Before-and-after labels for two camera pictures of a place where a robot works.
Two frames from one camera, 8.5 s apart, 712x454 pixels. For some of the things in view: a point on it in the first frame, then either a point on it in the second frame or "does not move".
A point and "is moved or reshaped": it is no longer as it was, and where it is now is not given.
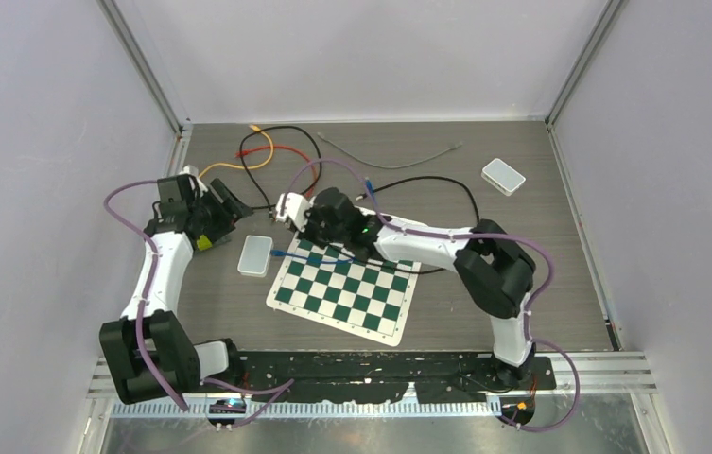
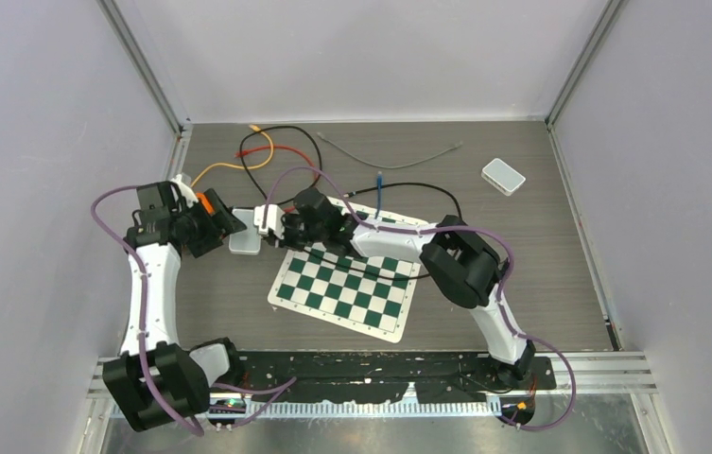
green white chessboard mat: [337, 288] does not move
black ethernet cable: [398, 183] -> [381, 187]
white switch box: [503, 177] does not move
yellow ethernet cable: [257, 130] does not move
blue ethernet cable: [276, 253] is moved or reshaped
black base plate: [380, 376] does not move
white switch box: [255, 256] -> [247, 241]
